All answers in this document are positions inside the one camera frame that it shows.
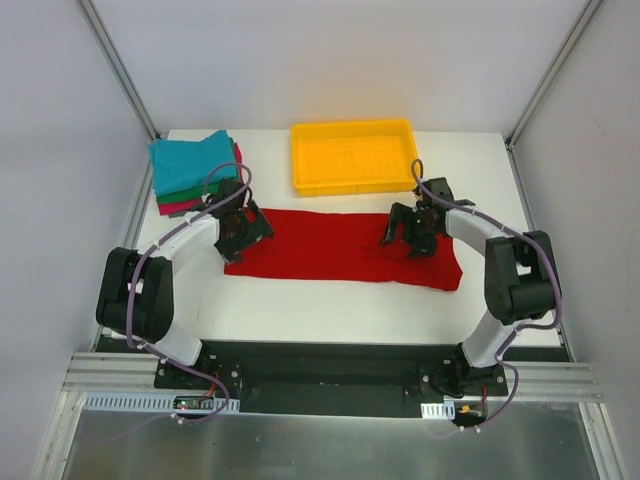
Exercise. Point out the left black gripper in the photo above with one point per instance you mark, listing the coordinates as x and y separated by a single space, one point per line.
251 236

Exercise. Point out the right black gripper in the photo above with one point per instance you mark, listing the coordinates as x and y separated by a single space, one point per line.
409 232

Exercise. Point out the red t shirt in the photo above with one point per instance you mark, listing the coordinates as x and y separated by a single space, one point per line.
343 247

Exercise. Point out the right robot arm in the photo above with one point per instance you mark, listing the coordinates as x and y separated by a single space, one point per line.
521 283

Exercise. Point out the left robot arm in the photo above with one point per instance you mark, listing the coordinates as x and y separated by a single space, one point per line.
136 298

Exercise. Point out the folded green t shirt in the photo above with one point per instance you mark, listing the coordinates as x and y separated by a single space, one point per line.
181 168

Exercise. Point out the folded magenta t shirt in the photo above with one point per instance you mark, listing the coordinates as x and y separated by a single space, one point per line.
175 206

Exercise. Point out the folded teal t shirt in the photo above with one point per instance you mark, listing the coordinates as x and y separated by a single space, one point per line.
182 165

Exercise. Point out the yellow plastic bin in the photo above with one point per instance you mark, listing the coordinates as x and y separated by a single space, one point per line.
352 157

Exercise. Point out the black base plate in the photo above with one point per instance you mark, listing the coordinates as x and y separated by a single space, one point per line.
351 401

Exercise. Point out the right white cable duct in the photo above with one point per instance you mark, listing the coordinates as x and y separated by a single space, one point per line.
438 411

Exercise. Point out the white cable duct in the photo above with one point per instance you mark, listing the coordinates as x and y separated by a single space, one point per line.
159 403
438 411

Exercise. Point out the aluminium front rail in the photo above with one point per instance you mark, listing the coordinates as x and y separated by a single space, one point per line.
550 380

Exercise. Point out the left white cable duct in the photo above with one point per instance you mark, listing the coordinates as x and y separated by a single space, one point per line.
159 403

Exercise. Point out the left aluminium frame post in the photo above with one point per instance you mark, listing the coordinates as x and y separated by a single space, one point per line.
109 50

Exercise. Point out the aluminium frame post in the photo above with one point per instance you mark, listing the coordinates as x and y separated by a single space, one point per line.
109 50
578 28

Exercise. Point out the right aluminium frame post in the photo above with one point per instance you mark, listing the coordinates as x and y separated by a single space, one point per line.
578 28

